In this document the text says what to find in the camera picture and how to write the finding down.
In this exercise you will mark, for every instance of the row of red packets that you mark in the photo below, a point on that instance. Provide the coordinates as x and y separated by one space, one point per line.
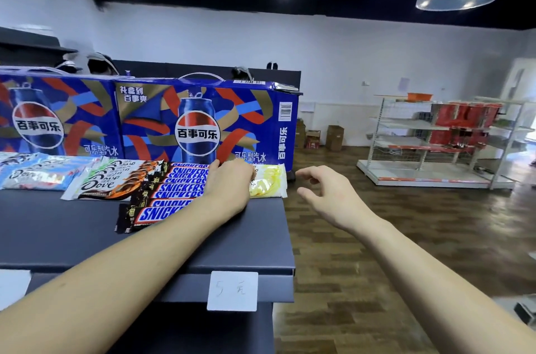
460 123

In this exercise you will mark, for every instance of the white paper sheet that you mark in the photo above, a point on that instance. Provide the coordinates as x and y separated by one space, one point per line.
12 288

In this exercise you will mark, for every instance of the row of brown chocolate bars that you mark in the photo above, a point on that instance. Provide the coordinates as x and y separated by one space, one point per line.
171 194

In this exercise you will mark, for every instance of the tall brown cardboard box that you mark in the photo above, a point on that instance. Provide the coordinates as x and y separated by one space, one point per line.
300 133

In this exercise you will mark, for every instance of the white door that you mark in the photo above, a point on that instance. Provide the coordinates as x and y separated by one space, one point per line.
519 89

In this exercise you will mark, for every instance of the white metal shelving rack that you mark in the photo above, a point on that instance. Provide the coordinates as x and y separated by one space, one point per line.
423 175

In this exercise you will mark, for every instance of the row of white-brown chocolate packets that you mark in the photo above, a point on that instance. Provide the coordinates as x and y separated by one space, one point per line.
109 184

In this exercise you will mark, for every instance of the person's left hand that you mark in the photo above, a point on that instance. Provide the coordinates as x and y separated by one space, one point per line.
228 188

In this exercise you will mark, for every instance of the row of light blue chocolate packets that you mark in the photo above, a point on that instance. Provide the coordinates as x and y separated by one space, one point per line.
42 171

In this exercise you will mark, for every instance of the white wall notice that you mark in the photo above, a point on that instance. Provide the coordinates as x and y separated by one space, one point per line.
403 84

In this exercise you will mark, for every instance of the dark grey display shelf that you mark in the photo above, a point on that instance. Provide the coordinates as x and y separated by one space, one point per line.
71 232

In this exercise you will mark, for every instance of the cardboard box with red print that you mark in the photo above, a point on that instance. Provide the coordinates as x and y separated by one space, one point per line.
313 140

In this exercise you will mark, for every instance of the person's right thumb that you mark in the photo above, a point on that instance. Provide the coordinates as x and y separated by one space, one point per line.
312 198

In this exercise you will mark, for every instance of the blue soda can carton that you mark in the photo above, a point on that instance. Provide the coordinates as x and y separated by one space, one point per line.
58 115
201 123

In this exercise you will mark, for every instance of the orange plastic basket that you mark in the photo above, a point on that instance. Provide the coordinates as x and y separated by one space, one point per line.
420 97

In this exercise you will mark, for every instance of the white price label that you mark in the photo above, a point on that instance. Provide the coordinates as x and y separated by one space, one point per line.
232 291

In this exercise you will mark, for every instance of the person's left forearm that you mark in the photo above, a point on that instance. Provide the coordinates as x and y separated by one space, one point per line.
109 286

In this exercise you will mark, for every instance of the person's right forearm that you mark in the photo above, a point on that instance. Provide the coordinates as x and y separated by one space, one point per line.
439 291

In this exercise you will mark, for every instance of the yellow-white snack packet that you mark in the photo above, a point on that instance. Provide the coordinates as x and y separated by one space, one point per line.
270 182

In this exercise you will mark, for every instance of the person's left fingers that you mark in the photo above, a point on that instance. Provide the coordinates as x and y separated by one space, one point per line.
238 168

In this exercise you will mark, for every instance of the person's right hand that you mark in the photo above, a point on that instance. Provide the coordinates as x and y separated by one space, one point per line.
341 203

